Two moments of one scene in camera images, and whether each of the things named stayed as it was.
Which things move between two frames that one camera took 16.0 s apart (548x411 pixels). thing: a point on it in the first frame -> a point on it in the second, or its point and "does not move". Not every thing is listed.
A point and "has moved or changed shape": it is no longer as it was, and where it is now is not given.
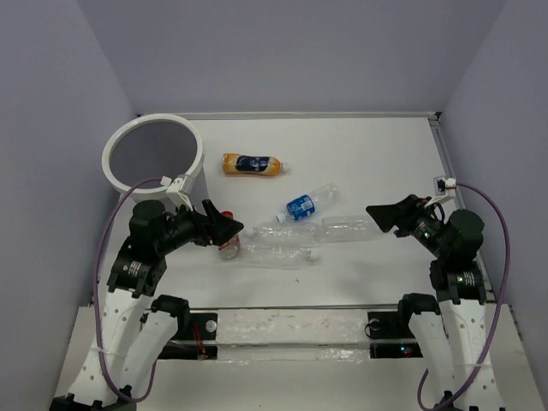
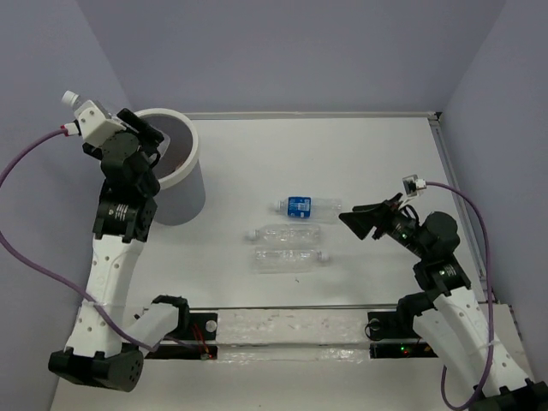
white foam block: [292, 335] does not move
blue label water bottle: [304, 208] has moved or changed shape
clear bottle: [307, 233] does not move
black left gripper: [215, 232] -> [147, 129]
